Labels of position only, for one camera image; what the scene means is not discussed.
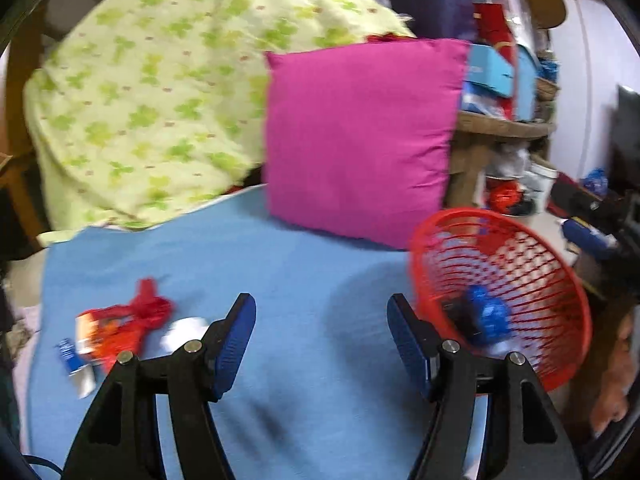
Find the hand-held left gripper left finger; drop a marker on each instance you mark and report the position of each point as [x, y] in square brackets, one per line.
[235, 350]

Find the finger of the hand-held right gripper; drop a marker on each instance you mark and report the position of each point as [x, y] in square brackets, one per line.
[585, 237]

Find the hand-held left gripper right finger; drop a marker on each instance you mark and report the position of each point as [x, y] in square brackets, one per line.
[407, 340]

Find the orange packet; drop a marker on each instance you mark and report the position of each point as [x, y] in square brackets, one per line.
[150, 307]

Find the red mesh plastic basket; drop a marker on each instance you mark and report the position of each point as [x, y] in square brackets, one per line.
[555, 370]

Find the orange and white medicine box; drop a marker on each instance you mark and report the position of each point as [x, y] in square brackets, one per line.
[87, 330]

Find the person's right hand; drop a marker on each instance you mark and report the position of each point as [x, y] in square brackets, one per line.
[615, 375]

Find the crumpled white paper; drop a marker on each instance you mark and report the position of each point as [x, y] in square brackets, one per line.
[182, 330]

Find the blue plastic bag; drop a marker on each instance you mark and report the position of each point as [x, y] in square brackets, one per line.
[595, 180]

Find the black crumpled item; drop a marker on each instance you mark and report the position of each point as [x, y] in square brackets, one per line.
[462, 317]

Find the white bucket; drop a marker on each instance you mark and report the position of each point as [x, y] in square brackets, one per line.
[542, 180]

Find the crumpled blue wrapper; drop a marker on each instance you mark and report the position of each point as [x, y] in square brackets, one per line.
[492, 312]

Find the red crumpled bag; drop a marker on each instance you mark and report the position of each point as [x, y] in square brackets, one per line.
[505, 195]

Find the blue blanket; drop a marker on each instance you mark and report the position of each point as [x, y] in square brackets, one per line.
[310, 280]

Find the wooden shelf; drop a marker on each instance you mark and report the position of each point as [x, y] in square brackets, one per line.
[500, 127]

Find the small blue white tube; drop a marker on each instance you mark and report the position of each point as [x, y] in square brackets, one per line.
[70, 357]

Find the blue cardboard box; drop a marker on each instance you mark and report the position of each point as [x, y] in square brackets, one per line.
[495, 67]

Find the magenta pillow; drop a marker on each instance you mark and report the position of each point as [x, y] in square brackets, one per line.
[360, 140]

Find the red box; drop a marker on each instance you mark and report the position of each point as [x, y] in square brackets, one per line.
[492, 22]

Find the green clover print quilt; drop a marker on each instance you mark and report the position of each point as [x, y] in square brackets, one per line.
[150, 85]

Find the dark blue cloth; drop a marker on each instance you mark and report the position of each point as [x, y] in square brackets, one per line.
[435, 0]

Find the wooden bedside cabinet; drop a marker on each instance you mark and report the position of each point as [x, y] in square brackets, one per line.
[20, 125]

